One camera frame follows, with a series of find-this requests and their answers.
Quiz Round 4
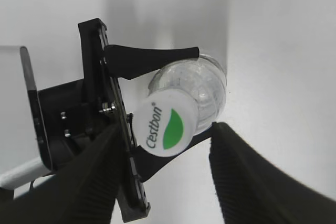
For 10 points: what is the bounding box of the clear Cestbon water bottle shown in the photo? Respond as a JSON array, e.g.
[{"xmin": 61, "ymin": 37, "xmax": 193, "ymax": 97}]
[{"xmin": 148, "ymin": 54, "xmax": 227, "ymax": 135}]

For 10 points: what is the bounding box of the white green bottle cap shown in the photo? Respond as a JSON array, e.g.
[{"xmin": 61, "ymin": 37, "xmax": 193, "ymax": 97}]
[{"xmin": 132, "ymin": 89, "xmax": 198, "ymax": 157}]

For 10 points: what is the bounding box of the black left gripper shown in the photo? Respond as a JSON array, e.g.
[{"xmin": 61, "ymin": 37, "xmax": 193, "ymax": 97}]
[{"xmin": 38, "ymin": 18, "xmax": 200, "ymax": 222}]

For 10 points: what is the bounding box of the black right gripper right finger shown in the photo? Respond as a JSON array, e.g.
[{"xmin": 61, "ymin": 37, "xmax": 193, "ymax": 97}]
[{"xmin": 209, "ymin": 123, "xmax": 335, "ymax": 223}]

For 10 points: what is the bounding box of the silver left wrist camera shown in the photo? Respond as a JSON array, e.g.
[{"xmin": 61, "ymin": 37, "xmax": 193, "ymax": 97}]
[{"xmin": 1, "ymin": 46, "xmax": 53, "ymax": 190}]

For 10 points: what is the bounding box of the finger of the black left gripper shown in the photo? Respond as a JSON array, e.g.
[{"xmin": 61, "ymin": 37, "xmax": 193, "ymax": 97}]
[{"xmin": 131, "ymin": 126, "xmax": 212, "ymax": 182}]

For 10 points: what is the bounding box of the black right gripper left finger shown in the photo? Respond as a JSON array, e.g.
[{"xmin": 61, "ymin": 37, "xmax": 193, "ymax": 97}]
[{"xmin": 1, "ymin": 125, "xmax": 123, "ymax": 223}]

